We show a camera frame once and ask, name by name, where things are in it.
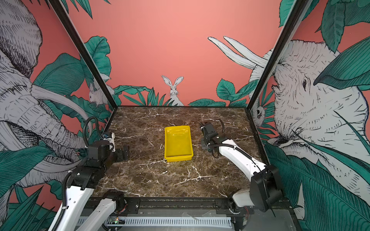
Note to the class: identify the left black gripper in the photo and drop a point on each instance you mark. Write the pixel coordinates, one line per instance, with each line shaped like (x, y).
(121, 156)

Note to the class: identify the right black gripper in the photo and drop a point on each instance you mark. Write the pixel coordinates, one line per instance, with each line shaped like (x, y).
(203, 143)

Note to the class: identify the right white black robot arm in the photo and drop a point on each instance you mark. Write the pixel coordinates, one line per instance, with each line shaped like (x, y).
(266, 187)

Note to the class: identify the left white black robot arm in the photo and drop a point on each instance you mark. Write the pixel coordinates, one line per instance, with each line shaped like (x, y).
(79, 185)

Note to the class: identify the yellow plastic bin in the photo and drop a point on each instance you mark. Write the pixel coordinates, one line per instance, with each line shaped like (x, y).
(178, 144)

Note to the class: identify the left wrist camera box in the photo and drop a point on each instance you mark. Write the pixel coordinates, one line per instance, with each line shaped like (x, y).
(110, 136)

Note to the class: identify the black mounting rail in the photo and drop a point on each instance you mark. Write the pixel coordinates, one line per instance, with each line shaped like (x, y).
(222, 206)

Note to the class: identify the white slotted cable duct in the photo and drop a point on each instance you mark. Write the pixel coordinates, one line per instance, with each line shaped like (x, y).
(218, 222)

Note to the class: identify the right black frame post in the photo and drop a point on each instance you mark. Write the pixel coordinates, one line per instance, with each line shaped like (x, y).
(290, 27)

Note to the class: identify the black frame post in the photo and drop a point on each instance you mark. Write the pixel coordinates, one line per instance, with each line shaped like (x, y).
(290, 27)
(58, 8)

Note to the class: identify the left black frame post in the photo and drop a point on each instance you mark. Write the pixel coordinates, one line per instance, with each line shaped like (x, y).
(58, 8)

